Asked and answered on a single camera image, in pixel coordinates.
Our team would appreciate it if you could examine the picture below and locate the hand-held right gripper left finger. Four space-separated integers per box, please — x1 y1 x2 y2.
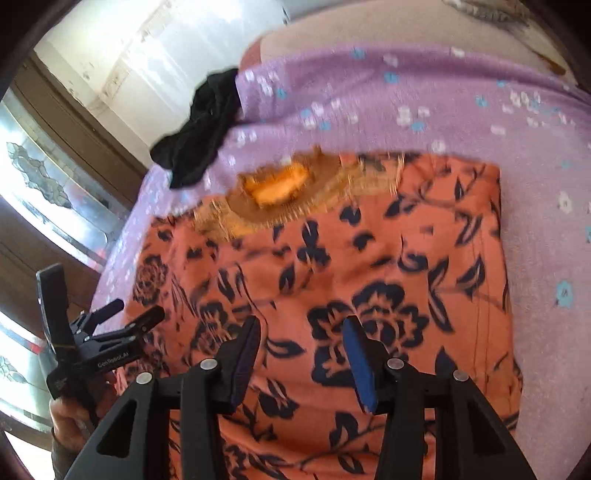
62 315 263 480

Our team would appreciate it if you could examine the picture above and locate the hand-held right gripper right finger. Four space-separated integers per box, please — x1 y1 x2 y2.
342 315 539 480

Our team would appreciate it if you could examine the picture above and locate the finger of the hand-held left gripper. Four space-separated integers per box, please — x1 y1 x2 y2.
76 299 125 332
95 305 166 354

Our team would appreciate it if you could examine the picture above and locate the orange floral garment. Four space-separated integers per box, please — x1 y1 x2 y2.
113 145 525 480

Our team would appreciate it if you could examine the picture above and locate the person's left forearm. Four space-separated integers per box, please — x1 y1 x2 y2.
50 431 90 480

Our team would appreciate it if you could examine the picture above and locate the beige patterned clothes pile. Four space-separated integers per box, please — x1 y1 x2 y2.
441 0 525 25

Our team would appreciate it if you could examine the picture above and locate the person's left hand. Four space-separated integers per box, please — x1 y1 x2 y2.
48 369 117 449

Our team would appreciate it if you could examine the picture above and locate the wooden door with patterned glass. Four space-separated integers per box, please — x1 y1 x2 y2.
0 51 149 455

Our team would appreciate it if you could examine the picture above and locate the black cloth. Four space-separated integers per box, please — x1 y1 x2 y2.
150 68 242 190

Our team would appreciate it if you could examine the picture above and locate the purple floral bedsheet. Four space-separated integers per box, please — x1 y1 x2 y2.
95 44 591 444

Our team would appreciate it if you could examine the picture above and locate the pink bed cover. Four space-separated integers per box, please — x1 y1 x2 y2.
240 0 578 85

